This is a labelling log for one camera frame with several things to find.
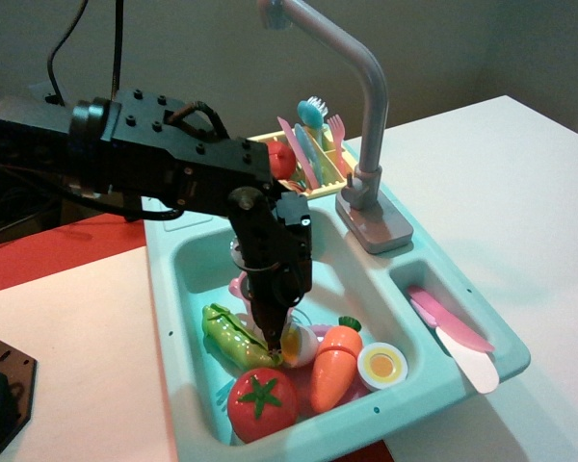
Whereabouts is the right toy egg half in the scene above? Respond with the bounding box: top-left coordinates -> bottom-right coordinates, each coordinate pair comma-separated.
357,342 -> 408,391

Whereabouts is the pink toy cup with handle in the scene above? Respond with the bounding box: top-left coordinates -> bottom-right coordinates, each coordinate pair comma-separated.
227,271 -> 309,328

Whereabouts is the black gooseneck clamp stand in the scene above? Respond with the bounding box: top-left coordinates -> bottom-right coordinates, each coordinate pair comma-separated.
111,0 -> 124,100

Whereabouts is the pink toy knife in rack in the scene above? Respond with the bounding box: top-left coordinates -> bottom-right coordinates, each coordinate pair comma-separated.
276,116 -> 320,190

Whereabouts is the black power cable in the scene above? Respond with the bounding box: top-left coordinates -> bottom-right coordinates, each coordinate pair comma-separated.
46,0 -> 91,107

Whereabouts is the blue toy dish brush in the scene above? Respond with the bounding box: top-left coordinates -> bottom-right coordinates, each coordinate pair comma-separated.
297,96 -> 328,147

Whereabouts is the teal toy sink unit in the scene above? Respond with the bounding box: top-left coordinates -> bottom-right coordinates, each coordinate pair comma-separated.
138,136 -> 532,462

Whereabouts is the green toy pea pod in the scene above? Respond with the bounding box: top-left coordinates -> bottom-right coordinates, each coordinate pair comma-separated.
201,303 -> 282,371

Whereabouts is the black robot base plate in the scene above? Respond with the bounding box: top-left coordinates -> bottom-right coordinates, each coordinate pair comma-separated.
0,340 -> 38,454

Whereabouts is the red toy tomato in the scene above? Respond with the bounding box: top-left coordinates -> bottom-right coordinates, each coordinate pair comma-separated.
227,368 -> 300,443

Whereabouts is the pink toy fork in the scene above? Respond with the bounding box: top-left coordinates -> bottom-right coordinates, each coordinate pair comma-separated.
328,115 -> 348,177

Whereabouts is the red toy apple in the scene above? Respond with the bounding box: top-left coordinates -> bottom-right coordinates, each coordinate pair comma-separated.
266,140 -> 297,180

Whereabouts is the white wall outlet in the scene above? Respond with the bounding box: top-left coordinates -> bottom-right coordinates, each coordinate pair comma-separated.
28,80 -> 59,104

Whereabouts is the toy egg half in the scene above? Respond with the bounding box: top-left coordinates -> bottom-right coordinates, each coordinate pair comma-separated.
357,342 -> 408,391
280,323 -> 319,368

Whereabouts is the blue toy plate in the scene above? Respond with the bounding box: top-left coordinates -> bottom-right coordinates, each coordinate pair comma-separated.
294,124 -> 323,189

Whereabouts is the left toy egg half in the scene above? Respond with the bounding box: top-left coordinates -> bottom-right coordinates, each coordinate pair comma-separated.
280,323 -> 319,368

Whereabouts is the white toy spatula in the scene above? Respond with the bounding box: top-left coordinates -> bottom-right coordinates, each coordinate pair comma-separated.
435,327 -> 500,395

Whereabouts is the orange toy carrot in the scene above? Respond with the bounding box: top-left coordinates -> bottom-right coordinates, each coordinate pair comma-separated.
309,316 -> 364,414

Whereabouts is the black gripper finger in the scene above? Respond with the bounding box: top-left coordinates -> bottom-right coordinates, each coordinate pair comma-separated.
264,331 -> 282,357

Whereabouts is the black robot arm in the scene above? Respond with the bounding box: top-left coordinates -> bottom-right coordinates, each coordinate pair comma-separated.
0,90 -> 312,352

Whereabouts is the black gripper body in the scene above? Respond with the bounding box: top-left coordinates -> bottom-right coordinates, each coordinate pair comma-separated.
228,187 -> 312,337

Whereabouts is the grey toy faucet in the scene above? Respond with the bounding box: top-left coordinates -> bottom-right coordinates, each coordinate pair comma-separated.
257,1 -> 413,254

